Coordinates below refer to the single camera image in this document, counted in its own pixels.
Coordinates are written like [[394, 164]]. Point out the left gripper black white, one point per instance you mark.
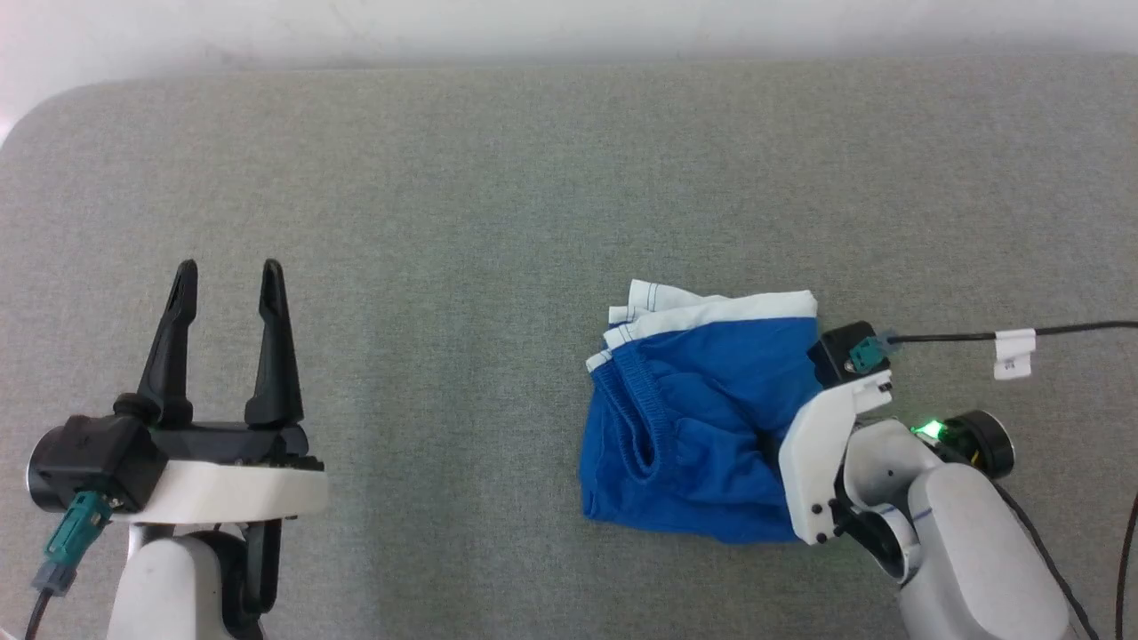
[[231, 489]]

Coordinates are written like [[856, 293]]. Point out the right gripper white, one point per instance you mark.
[[813, 462]]

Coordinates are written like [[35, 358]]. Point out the blue shorts with white trim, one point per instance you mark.
[[702, 418]]

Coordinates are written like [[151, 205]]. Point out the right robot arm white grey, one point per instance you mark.
[[969, 551]]

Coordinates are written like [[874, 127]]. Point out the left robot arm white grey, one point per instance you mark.
[[169, 587]]

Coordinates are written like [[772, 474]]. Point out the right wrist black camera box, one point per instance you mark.
[[840, 351]]

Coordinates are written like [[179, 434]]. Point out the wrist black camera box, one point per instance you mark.
[[840, 351], [93, 458]]

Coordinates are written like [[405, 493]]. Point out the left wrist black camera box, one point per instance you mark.
[[93, 458]]

